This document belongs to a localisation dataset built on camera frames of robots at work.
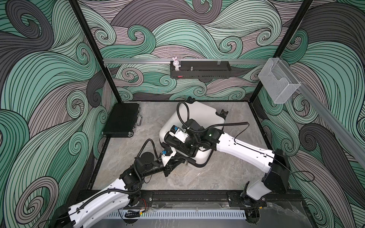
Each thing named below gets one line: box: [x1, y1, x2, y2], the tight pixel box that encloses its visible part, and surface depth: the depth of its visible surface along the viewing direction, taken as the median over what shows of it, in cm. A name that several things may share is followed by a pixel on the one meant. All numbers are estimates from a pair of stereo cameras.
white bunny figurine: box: [172, 56, 182, 71], surface depth 90 cm
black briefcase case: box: [101, 103, 143, 138], surface depth 104 cm
